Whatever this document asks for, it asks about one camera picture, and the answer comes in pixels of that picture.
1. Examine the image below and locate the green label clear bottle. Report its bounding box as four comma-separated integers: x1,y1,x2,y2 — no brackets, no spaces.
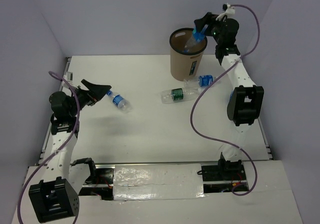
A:
160,87,202,104

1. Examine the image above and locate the shiny silver foil sheet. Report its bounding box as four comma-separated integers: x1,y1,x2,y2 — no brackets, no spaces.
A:
113,163,205,201

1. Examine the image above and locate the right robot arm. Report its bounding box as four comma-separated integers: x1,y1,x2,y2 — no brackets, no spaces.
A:
194,12,264,180

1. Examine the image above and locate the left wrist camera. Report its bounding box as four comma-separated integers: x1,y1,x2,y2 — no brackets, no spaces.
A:
63,71,73,83

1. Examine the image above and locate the brown cylindrical paper bin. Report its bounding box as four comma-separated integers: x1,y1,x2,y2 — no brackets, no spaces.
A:
169,27,208,81

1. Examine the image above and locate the blue label bottle by bin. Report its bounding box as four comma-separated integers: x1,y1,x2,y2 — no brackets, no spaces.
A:
184,74,216,88

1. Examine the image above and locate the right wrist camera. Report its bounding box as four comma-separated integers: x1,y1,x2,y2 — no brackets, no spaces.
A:
215,3,235,21

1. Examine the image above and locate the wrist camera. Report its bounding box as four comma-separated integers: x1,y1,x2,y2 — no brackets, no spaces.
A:
215,3,235,21
63,71,73,83

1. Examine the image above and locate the crushed blue label bottle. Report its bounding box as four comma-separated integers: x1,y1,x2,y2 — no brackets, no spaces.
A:
182,24,208,55

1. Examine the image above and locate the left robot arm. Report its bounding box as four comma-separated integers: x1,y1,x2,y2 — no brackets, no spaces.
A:
28,79,112,223

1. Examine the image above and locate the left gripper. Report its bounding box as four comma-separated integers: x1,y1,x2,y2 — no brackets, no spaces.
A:
68,79,111,117

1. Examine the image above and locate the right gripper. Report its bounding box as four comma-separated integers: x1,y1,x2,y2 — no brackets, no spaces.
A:
194,11,229,45

